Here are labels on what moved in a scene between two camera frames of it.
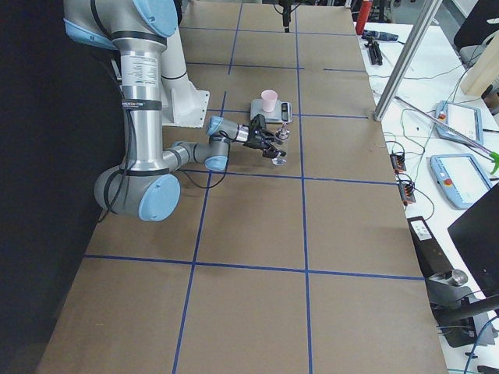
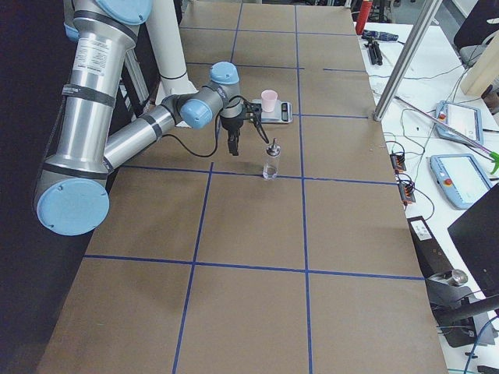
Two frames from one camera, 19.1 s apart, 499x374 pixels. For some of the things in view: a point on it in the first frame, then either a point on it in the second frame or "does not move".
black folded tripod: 374,51 does not move
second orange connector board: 407,194 does not move
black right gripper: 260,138 → 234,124
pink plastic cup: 269,100 does not move
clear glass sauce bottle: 281,137 → 271,170
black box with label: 431,256 does not move
